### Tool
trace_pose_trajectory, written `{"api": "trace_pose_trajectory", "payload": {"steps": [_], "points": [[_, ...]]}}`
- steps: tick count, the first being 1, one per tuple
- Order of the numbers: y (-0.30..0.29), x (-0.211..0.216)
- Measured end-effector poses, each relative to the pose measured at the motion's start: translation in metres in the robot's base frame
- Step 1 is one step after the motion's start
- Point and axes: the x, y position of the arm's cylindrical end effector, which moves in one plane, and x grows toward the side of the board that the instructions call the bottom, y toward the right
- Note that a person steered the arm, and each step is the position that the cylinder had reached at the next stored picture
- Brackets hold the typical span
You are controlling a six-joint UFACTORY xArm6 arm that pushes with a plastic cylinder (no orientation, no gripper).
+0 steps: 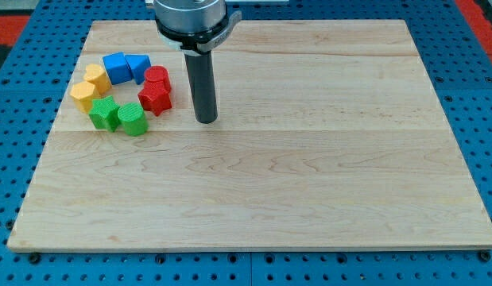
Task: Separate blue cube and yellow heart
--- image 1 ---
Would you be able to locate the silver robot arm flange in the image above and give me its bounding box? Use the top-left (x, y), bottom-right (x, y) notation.
top-left (145, 0), bottom-right (242, 56)

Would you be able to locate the blue cube block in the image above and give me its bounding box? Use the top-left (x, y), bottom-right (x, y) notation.
top-left (103, 52), bottom-right (133, 85)

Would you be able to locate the yellow heart block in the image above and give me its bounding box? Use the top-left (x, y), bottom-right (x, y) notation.
top-left (83, 64), bottom-right (111, 95)

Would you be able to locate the light wooden board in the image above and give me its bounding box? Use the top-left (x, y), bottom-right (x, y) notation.
top-left (8, 20), bottom-right (492, 253)

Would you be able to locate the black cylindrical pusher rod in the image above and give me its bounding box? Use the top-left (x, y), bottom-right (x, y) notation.
top-left (184, 52), bottom-right (218, 124)

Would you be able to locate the red star block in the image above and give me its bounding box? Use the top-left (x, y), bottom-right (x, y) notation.
top-left (138, 82), bottom-right (172, 116)

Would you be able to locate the red cylinder block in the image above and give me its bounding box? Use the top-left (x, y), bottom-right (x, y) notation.
top-left (144, 65), bottom-right (172, 92)

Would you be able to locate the green cylinder block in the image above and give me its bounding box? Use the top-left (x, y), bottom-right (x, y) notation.
top-left (118, 102), bottom-right (149, 137)

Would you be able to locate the blue triangular block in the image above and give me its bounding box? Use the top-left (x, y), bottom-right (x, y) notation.
top-left (125, 54), bottom-right (151, 85)

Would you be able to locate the green star block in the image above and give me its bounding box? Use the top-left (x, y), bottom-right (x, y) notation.
top-left (88, 95), bottom-right (120, 132)

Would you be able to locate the yellow hexagon block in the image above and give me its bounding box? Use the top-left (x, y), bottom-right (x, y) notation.
top-left (69, 81), bottom-right (101, 114)

